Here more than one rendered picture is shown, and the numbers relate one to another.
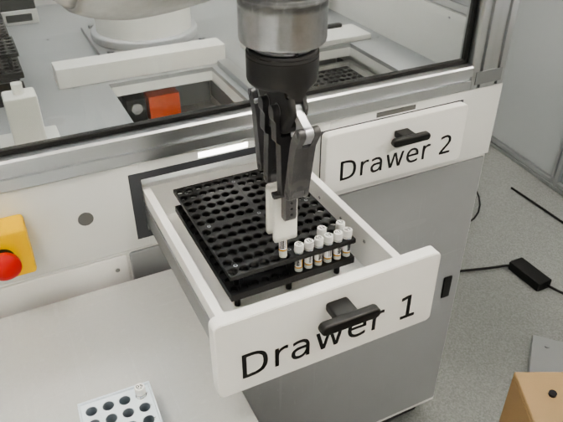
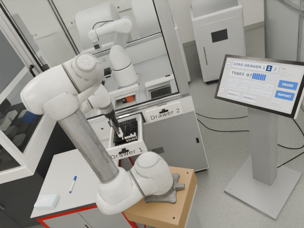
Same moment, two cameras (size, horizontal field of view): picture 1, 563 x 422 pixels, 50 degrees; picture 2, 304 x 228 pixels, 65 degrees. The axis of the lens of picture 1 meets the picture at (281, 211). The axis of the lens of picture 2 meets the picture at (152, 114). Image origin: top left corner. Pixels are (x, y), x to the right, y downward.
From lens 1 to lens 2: 121 cm
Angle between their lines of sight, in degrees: 29
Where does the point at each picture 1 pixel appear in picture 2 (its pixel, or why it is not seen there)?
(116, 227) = (108, 129)
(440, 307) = (198, 145)
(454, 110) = (177, 103)
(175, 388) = not seen: hidden behind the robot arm
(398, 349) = (188, 154)
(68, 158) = (96, 119)
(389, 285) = (134, 146)
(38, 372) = not seen: hidden behind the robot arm
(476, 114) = (186, 102)
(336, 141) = (147, 112)
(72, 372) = not seen: hidden behind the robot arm
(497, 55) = (186, 90)
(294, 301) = (115, 148)
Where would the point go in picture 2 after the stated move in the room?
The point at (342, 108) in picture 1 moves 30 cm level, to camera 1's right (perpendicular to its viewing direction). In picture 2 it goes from (147, 106) to (184, 106)
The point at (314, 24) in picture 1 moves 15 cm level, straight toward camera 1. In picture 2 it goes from (107, 110) to (93, 126)
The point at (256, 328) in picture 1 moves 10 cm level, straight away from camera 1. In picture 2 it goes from (110, 152) to (116, 141)
